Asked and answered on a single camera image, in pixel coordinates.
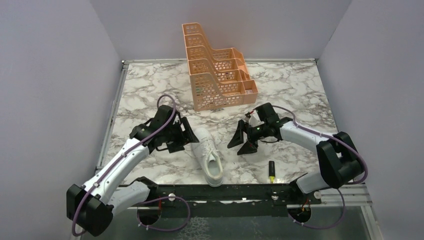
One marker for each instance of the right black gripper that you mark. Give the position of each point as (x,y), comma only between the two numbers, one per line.
(248,147)

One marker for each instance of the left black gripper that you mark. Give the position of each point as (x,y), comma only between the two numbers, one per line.
(187,136)

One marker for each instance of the white sneaker shoe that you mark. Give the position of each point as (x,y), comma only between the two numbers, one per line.
(207,155)

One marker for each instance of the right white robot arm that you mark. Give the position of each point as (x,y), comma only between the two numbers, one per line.
(338,160)

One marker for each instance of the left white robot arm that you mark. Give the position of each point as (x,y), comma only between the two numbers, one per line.
(92,205)

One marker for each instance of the black yellow highlighter marker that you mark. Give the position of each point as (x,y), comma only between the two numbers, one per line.
(271,171)

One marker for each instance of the orange plastic file organizer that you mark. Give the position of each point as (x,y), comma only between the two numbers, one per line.
(219,78)

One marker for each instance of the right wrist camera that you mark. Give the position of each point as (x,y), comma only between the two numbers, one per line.
(262,114)

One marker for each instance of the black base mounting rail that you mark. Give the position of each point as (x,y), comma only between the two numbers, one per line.
(225,201)

